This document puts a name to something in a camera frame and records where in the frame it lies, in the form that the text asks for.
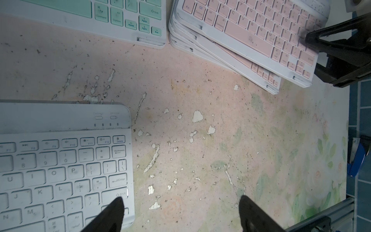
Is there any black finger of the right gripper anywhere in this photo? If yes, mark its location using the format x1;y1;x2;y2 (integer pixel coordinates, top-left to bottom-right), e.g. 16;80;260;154
305;13;371;88

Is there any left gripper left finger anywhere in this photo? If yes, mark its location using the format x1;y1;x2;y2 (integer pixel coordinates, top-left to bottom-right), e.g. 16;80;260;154
81;197;125;232

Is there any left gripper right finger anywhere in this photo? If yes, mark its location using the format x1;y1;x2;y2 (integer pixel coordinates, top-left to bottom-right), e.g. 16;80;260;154
239;195;285;232

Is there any pink keyboard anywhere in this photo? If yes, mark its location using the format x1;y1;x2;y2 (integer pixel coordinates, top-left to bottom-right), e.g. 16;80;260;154
174;0;330;88
169;26;233;71
169;16;281;95

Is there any white key keyboard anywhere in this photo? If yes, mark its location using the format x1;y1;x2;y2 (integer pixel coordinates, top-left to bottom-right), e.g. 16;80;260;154
1;101;135;232

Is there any green key keyboard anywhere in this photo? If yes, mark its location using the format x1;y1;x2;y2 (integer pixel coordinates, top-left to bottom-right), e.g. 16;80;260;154
1;0;167;49

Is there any blue stapler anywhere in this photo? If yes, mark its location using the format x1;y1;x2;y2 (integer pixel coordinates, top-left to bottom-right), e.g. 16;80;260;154
347;135;371;177

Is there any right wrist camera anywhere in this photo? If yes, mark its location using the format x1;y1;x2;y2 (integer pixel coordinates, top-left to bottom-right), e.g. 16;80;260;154
345;0;371;14

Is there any aluminium front rail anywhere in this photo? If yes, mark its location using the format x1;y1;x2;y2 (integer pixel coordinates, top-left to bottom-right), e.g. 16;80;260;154
286;197;355;232

